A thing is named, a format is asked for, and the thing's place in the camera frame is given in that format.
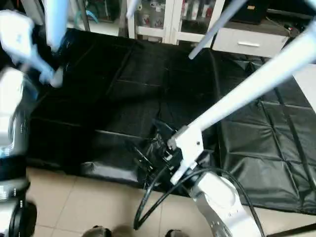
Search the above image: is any white plastic table leg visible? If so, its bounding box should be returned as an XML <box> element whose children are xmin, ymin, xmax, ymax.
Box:
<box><xmin>43</xmin><ymin>0</ymin><xmax>70</xmax><ymax>51</ymax></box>
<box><xmin>126</xmin><ymin>0</ymin><xmax>142</xmax><ymax>20</ymax></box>
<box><xmin>169</xmin><ymin>17</ymin><xmax>316</xmax><ymax>148</ymax></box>
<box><xmin>189</xmin><ymin>0</ymin><xmax>248</xmax><ymax>61</ymax></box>

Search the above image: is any teal plastic object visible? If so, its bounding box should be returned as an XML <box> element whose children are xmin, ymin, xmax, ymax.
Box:
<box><xmin>85</xmin><ymin>9</ymin><xmax>100</xmax><ymax>24</ymax></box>

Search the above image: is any black plastic work mat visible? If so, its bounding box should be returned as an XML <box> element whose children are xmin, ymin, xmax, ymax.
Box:
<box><xmin>0</xmin><ymin>27</ymin><xmax>316</xmax><ymax>215</ymax></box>

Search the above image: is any white glass door cabinet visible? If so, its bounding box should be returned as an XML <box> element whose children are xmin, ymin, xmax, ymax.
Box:
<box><xmin>126</xmin><ymin>0</ymin><xmax>227</xmax><ymax>46</ymax></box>

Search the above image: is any white low drawer unit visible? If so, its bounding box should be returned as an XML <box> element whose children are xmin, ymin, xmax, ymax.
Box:
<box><xmin>212</xmin><ymin>27</ymin><xmax>291</xmax><ymax>59</ymax></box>

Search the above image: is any black box with yellow label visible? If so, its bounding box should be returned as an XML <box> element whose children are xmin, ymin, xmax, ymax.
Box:
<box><xmin>232</xmin><ymin>0</ymin><xmax>270</xmax><ymax>25</ymax></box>

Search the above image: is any white side table board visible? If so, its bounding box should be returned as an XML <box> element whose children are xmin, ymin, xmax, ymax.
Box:
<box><xmin>294</xmin><ymin>63</ymin><xmax>316</xmax><ymax>115</ymax></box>

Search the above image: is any black metal table leg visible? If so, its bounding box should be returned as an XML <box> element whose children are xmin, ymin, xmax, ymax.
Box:
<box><xmin>280</xmin><ymin>225</ymin><xmax>316</xmax><ymax>237</ymax></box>

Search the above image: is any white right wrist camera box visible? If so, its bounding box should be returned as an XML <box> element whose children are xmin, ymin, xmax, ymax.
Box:
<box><xmin>167</xmin><ymin>125</ymin><xmax>205</xmax><ymax>186</ymax></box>

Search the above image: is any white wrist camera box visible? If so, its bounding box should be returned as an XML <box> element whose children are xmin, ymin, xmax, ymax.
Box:
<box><xmin>0</xmin><ymin>10</ymin><xmax>64</xmax><ymax>88</ymax></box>
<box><xmin>167</xmin><ymin>125</ymin><xmax>205</xmax><ymax>186</ymax></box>

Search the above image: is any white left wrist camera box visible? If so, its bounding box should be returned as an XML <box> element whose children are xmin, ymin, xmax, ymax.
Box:
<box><xmin>0</xmin><ymin>10</ymin><xmax>64</xmax><ymax>88</ymax></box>

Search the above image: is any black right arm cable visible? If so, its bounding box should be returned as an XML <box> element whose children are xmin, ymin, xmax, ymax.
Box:
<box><xmin>133</xmin><ymin>148</ymin><xmax>258</xmax><ymax>233</ymax></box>

